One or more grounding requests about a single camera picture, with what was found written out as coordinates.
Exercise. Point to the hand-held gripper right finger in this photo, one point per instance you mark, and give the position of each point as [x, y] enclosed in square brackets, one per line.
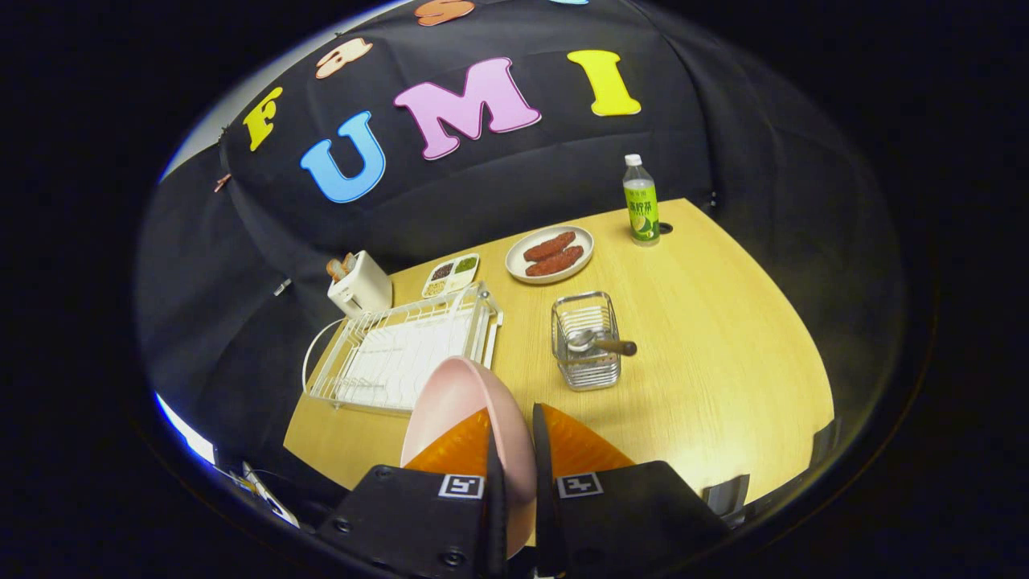
[543, 515]

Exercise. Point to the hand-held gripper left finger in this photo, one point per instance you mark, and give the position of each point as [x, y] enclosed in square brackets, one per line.
[497, 515]

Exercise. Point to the pink plate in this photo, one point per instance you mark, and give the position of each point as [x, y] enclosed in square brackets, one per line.
[458, 394]

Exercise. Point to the white plate with sausages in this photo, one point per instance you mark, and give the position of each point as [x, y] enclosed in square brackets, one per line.
[580, 241]

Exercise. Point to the white three-compartment condiment tray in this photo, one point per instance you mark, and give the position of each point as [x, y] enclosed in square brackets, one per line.
[452, 275]

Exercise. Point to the red sausage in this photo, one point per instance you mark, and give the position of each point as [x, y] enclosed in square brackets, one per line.
[556, 260]
[550, 245]

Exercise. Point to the white toaster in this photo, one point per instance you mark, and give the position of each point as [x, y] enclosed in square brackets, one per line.
[363, 285]

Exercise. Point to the toasted bread slice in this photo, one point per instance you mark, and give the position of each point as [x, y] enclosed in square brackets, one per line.
[350, 262]
[335, 270]

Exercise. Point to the white clip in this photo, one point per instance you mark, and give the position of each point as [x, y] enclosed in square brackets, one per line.
[281, 287]

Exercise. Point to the green label drink bottle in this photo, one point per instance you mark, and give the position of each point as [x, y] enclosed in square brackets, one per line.
[641, 205]

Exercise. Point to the black backdrop cloth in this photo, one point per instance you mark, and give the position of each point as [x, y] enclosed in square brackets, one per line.
[498, 177]

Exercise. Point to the copper clip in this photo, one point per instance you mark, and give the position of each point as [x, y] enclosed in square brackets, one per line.
[222, 183]

